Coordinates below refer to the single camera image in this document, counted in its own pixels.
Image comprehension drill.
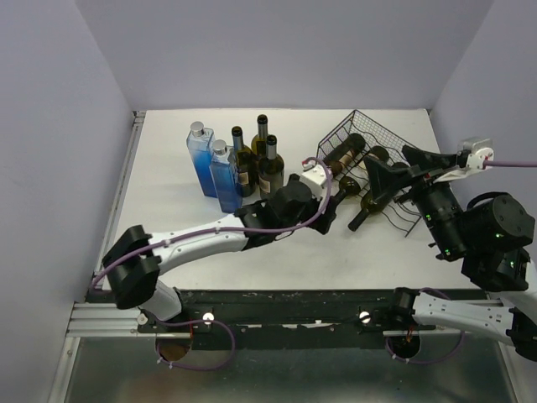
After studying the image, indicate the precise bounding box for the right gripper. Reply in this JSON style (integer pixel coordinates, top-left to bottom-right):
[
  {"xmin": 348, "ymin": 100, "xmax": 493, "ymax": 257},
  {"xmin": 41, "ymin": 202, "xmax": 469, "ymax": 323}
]
[{"xmin": 361, "ymin": 144, "xmax": 467, "ymax": 258}]

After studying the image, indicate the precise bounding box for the green wine bottle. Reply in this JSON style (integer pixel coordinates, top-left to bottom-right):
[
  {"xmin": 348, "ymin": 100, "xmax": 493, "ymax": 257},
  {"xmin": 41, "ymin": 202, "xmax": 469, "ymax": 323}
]
[
  {"xmin": 330, "ymin": 146, "xmax": 389, "ymax": 202},
  {"xmin": 323, "ymin": 133, "xmax": 366, "ymax": 177},
  {"xmin": 347, "ymin": 186, "xmax": 390, "ymax": 232}
]

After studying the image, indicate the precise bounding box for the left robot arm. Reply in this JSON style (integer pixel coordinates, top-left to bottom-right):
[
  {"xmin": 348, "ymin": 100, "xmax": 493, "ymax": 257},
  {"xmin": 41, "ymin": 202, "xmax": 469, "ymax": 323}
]
[{"xmin": 102, "ymin": 180, "xmax": 330, "ymax": 332}]

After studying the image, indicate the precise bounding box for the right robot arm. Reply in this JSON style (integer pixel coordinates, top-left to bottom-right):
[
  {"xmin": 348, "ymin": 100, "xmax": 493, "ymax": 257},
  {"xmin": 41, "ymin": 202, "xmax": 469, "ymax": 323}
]
[{"xmin": 364, "ymin": 140, "xmax": 536, "ymax": 361}]

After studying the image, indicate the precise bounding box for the green bottle grey foil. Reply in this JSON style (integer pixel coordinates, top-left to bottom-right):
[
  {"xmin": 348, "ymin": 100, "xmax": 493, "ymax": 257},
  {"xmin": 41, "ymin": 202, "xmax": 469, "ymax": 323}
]
[{"xmin": 258, "ymin": 134, "xmax": 284, "ymax": 199}]

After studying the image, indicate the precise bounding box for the dark green bottle left rear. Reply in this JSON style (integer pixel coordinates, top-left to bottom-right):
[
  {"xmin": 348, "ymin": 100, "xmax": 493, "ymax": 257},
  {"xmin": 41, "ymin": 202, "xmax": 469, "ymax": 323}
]
[{"xmin": 232, "ymin": 126, "xmax": 258, "ymax": 197}]

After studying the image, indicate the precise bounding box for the rear tall green bottle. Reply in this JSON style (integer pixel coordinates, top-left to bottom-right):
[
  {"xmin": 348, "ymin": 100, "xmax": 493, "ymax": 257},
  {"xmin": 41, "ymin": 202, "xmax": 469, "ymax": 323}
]
[{"xmin": 251, "ymin": 114, "xmax": 269, "ymax": 159}]

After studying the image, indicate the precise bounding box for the short blue glass bottle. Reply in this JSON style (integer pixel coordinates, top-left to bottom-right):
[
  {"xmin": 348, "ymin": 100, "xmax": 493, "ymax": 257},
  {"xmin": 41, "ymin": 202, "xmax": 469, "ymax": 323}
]
[{"xmin": 210, "ymin": 139, "xmax": 242, "ymax": 213}]

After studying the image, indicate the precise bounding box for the tall blue glass bottle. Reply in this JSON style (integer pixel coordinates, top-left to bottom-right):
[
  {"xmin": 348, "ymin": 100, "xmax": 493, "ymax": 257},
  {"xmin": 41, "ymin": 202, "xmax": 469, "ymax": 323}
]
[{"xmin": 186, "ymin": 121, "xmax": 216, "ymax": 197}]

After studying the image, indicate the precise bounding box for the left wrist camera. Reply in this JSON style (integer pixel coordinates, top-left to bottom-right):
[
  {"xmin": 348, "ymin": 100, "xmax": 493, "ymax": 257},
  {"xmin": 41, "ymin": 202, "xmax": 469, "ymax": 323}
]
[{"xmin": 299, "ymin": 161, "xmax": 327, "ymax": 199}]

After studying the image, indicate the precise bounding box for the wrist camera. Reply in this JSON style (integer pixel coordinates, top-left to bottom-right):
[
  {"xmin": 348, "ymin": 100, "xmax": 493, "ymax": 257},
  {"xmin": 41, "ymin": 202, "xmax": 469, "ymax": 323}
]
[
  {"xmin": 299, "ymin": 161, "xmax": 327, "ymax": 199},
  {"xmin": 435, "ymin": 137, "xmax": 494, "ymax": 183}
]

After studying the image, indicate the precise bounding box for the black wire wine rack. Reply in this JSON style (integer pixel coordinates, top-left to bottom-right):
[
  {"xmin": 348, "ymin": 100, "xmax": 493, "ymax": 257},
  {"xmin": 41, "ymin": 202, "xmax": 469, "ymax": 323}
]
[{"xmin": 316, "ymin": 110, "xmax": 420, "ymax": 237}]

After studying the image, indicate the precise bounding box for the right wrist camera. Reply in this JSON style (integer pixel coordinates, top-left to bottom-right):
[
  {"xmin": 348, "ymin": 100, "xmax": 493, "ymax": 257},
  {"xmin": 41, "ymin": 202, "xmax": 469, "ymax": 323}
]
[{"xmin": 435, "ymin": 137, "xmax": 494, "ymax": 183}]

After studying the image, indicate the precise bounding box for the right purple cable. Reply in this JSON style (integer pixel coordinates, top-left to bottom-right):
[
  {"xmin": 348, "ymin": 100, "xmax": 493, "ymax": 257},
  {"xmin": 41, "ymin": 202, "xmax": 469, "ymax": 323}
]
[{"xmin": 484, "ymin": 157, "xmax": 537, "ymax": 170}]

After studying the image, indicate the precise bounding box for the purple cable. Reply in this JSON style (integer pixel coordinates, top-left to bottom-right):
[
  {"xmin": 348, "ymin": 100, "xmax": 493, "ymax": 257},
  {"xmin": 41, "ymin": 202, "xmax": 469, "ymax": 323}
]
[
  {"xmin": 484, "ymin": 157, "xmax": 537, "ymax": 170},
  {"xmin": 91, "ymin": 157, "xmax": 335, "ymax": 295}
]

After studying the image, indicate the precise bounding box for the black mounting base plate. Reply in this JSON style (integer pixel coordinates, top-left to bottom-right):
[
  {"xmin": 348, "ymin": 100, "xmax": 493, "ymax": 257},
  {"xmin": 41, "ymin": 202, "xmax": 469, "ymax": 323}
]
[{"xmin": 83, "ymin": 288, "xmax": 504, "ymax": 352}]

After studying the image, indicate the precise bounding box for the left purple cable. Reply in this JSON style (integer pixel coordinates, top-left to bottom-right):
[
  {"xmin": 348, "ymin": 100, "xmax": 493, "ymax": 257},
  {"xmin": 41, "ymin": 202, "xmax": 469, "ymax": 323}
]
[{"xmin": 91, "ymin": 157, "xmax": 335, "ymax": 295}]

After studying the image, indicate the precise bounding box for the aluminium rail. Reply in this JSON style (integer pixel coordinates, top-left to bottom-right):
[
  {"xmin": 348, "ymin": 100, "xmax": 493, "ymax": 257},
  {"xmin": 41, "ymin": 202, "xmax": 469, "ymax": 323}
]
[{"xmin": 65, "ymin": 304, "xmax": 143, "ymax": 339}]

